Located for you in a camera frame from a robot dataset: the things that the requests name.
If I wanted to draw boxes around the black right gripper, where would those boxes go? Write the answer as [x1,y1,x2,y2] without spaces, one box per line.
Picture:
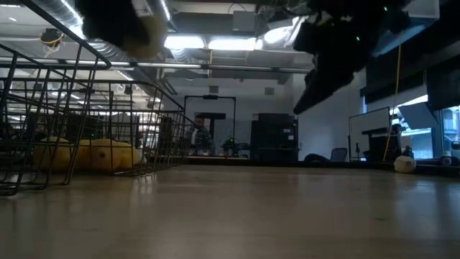
[292,0,382,116]

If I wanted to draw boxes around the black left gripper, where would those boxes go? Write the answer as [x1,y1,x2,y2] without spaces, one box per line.
[75,0,152,50]

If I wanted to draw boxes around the whiteboard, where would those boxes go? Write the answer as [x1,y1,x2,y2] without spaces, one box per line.
[348,106,392,158]

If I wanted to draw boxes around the black round ceiling device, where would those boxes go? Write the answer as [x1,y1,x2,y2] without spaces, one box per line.
[39,27,65,50]

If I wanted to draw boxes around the black cabinet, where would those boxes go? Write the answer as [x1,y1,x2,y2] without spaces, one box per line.
[250,113,299,161]

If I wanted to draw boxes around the grey office chair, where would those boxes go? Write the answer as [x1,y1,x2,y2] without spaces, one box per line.
[330,147,349,163]

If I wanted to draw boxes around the long horizontal metal pipe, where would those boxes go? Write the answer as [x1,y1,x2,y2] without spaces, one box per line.
[118,61,312,76]

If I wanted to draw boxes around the fluorescent ceiling light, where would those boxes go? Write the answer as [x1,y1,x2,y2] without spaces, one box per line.
[163,34,206,50]
[207,36,258,51]

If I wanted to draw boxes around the grey ceiling junction box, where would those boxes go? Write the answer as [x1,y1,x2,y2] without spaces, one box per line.
[232,10,257,32]

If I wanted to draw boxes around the black T-shaped stand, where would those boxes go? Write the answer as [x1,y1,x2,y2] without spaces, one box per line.
[204,112,227,145]

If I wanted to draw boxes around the distant wooden table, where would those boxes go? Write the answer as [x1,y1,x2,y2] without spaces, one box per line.
[186,154,249,159]

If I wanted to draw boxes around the person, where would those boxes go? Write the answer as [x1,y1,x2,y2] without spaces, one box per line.
[185,114,216,156]

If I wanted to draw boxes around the round silver air duct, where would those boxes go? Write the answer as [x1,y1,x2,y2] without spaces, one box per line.
[157,0,178,32]

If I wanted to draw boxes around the rectangular wire basket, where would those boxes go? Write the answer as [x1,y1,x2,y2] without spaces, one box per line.
[0,0,113,197]
[46,81,188,177]
[107,107,198,170]

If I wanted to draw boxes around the hanging yellow cable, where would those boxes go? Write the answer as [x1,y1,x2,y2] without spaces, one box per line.
[381,35,403,161]

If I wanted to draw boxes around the black aluminium table frame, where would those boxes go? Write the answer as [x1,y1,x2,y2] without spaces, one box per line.
[186,158,450,178]

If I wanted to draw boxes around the black portal frame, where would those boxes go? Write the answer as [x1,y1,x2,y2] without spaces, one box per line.
[183,94,237,158]

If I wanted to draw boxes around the large rectangular air duct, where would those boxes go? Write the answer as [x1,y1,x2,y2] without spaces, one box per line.
[372,0,441,58]

